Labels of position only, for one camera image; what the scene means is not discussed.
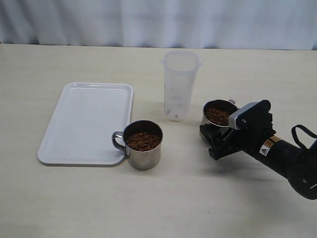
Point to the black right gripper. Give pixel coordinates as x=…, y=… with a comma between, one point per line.
x=225, y=141

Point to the steel mug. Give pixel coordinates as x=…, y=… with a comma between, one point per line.
x=141, y=143
x=217, y=112

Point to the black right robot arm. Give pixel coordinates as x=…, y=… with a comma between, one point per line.
x=295, y=162

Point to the clear plastic tall container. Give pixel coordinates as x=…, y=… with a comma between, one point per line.
x=180, y=68

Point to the white curtain backdrop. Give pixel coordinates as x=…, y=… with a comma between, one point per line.
x=214, y=24

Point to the white plastic tray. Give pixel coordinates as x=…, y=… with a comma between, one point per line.
x=81, y=127

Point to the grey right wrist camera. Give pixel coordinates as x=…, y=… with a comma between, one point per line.
x=239, y=118

